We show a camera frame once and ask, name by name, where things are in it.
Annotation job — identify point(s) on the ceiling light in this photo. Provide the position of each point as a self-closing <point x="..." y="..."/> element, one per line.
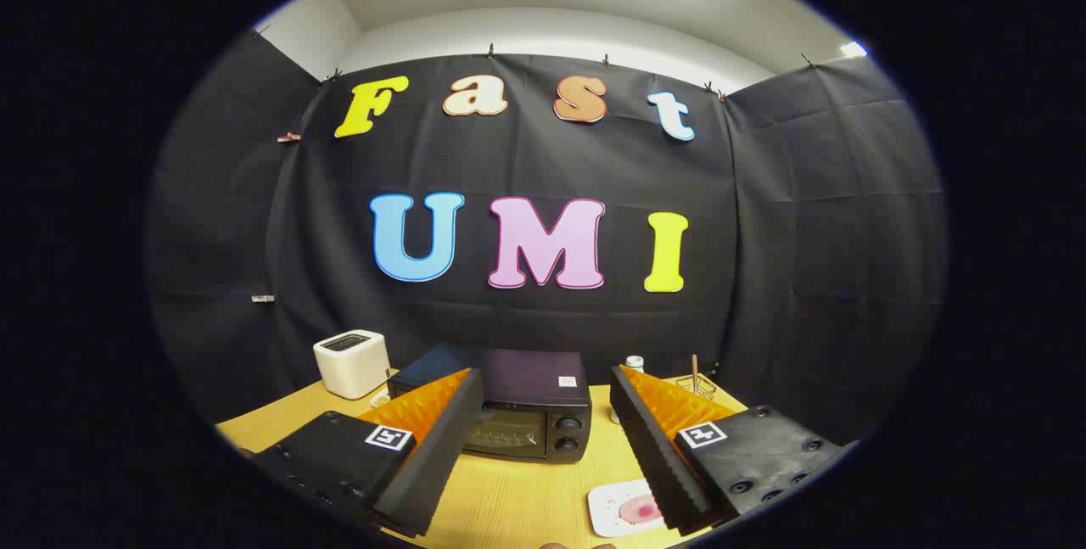
<point x="853" y="49"/>

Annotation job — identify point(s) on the white bread toaster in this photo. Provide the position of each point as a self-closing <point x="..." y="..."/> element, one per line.
<point x="349" y="366"/>

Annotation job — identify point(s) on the black backdrop cloth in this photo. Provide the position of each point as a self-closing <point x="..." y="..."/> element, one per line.
<point x="526" y="159"/>

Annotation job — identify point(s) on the pink ham slice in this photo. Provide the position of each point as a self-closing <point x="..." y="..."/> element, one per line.
<point x="638" y="511"/>

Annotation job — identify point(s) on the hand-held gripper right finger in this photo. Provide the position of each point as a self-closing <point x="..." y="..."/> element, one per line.
<point x="653" y="447"/>

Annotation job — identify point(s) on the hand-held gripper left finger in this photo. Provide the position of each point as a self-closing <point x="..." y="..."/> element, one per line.
<point x="441" y="447"/>

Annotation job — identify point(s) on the white green drink bottle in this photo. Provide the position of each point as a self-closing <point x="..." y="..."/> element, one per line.
<point x="635" y="362"/>

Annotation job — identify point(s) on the wooden stick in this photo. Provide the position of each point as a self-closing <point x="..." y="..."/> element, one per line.
<point x="695" y="366"/>

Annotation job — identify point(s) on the black toaster oven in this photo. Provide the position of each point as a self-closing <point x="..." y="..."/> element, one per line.
<point x="534" y="379"/>

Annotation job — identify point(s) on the white square plate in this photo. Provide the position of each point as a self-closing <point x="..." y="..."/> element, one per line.
<point x="607" y="506"/>

